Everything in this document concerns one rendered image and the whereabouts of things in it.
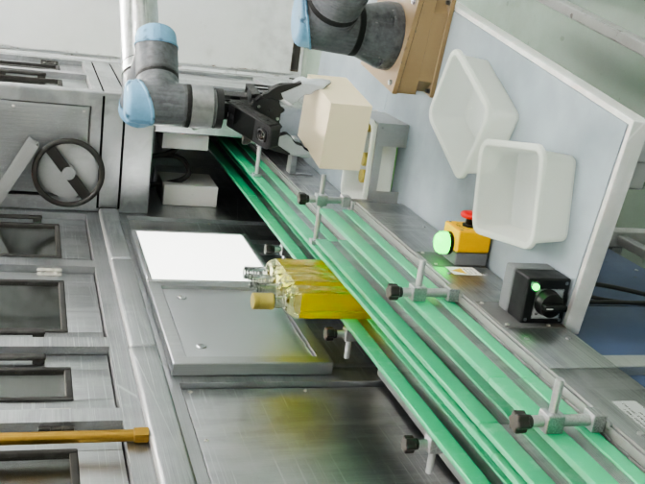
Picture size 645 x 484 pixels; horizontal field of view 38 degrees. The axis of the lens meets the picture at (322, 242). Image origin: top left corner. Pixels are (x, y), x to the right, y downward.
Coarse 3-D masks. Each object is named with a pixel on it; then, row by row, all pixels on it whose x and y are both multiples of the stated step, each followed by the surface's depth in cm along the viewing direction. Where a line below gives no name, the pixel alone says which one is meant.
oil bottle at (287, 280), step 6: (288, 276) 197; (294, 276) 198; (300, 276) 198; (306, 276) 199; (312, 276) 199; (318, 276) 200; (324, 276) 200; (330, 276) 201; (282, 282) 195; (288, 282) 194; (294, 282) 194; (300, 282) 195; (306, 282) 195; (312, 282) 196; (318, 282) 196; (324, 282) 196; (330, 282) 197; (336, 282) 197; (282, 288) 195; (282, 294) 195
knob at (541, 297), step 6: (540, 294) 150; (546, 294) 149; (552, 294) 149; (558, 294) 151; (540, 300) 149; (546, 300) 149; (552, 300) 149; (558, 300) 149; (540, 306) 149; (546, 306) 148; (552, 306) 148; (558, 306) 148; (564, 306) 149; (540, 312) 150; (546, 312) 149; (552, 312) 150; (558, 312) 150
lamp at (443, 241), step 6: (438, 234) 178; (444, 234) 178; (450, 234) 178; (438, 240) 178; (444, 240) 177; (450, 240) 177; (438, 246) 178; (444, 246) 177; (450, 246) 177; (438, 252) 179; (444, 252) 178; (450, 252) 178
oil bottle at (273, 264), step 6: (276, 258) 209; (282, 258) 210; (270, 264) 206; (276, 264) 206; (282, 264) 206; (288, 264) 206; (294, 264) 207; (300, 264) 207; (306, 264) 208; (312, 264) 208; (318, 264) 209; (324, 264) 210; (270, 270) 205
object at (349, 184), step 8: (376, 128) 219; (368, 136) 234; (368, 144) 235; (368, 152) 235; (368, 160) 219; (360, 168) 236; (368, 168) 220; (344, 176) 236; (352, 176) 237; (368, 176) 220; (344, 184) 237; (352, 184) 237; (360, 184) 238; (368, 184) 221; (344, 192) 236; (352, 192) 236; (360, 192) 237
